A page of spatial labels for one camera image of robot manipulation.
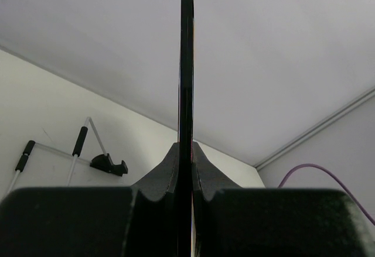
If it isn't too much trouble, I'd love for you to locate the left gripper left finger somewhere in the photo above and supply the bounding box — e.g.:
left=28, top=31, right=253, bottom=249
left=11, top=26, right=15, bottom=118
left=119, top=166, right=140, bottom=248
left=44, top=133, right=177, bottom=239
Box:
left=1, top=143, right=179, bottom=256

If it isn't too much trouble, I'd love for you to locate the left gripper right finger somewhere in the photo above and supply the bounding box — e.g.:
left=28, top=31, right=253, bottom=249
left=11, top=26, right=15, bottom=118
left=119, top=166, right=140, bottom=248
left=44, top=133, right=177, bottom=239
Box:
left=192, top=143, right=374, bottom=256

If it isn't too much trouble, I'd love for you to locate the white board with black frame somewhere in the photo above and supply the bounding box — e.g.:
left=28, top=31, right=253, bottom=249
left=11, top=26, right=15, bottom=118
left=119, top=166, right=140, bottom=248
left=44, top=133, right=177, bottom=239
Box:
left=177, top=0, right=194, bottom=256

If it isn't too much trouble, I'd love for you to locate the wire whiteboard stand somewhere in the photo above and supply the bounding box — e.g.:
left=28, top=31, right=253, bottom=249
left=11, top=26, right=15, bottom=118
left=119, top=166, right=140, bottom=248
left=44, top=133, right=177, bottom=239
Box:
left=4, top=116, right=128, bottom=197

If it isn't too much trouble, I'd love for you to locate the right aluminium frame post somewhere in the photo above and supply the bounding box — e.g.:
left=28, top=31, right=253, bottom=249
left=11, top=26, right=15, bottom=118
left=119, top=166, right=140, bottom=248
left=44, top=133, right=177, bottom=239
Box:
left=254, top=86, right=374, bottom=170

